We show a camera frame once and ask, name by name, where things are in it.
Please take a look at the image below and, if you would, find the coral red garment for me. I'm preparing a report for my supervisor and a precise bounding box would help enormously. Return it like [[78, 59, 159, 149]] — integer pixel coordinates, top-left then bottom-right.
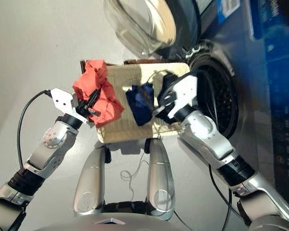
[[72, 59, 125, 128]]

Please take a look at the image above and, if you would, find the navy blue garment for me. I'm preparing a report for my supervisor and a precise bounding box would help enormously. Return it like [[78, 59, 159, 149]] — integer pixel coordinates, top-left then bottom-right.
[[125, 81, 156, 127]]

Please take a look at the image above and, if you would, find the pale woven laundry basket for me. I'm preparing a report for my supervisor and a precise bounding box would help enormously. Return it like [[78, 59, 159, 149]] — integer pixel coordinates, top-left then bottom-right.
[[94, 62, 191, 144]]

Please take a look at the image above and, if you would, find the grey washing machine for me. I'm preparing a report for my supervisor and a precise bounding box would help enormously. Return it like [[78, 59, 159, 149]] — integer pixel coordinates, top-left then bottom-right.
[[158, 0, 289, 231]]

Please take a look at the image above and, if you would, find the round glass washer door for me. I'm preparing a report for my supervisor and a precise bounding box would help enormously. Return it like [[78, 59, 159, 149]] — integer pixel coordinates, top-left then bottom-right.
[[103, 0, 201, 59]]

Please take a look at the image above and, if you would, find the black robot pelvis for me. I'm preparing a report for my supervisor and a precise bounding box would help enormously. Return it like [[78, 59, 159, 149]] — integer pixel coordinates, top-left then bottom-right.
[[103, 201, 150, 215]]

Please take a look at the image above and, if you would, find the blue white barcode sticker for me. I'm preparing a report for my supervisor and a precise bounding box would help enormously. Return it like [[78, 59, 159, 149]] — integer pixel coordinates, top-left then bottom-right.
[[199, 0, 242, 26]]

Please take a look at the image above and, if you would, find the silver robot torso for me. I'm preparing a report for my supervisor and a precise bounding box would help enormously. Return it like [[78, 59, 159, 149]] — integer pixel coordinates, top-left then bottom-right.
[[33, 211, 191, 231]]

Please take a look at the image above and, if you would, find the thin pale floor cord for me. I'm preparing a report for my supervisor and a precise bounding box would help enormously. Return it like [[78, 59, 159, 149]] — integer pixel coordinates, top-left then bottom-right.
[[120, 154, 150, 201]]

